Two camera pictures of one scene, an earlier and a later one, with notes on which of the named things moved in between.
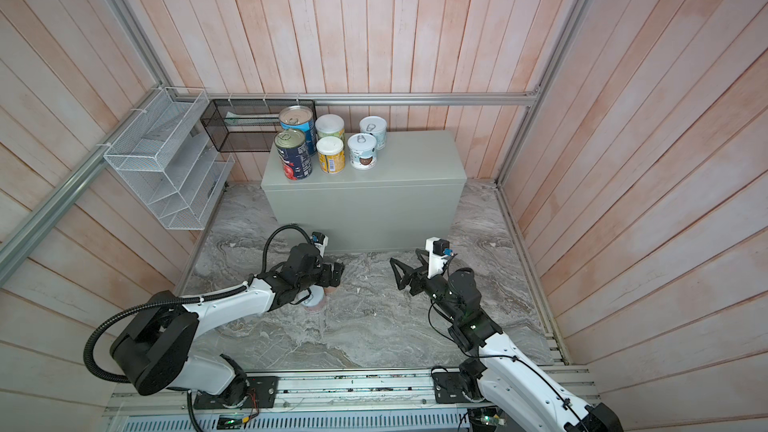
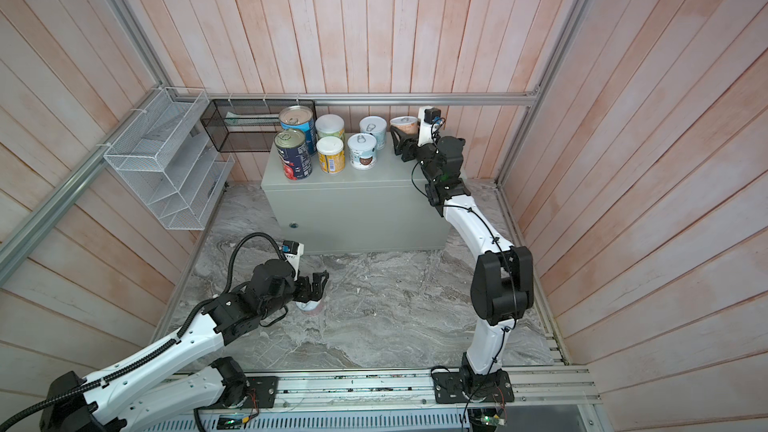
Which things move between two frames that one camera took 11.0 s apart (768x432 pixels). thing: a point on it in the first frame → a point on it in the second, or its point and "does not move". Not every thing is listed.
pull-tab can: [362, 148] does not move
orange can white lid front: [331, 155] does not move
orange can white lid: [329, 125] does not move
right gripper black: [422, 278] → [409, 146]
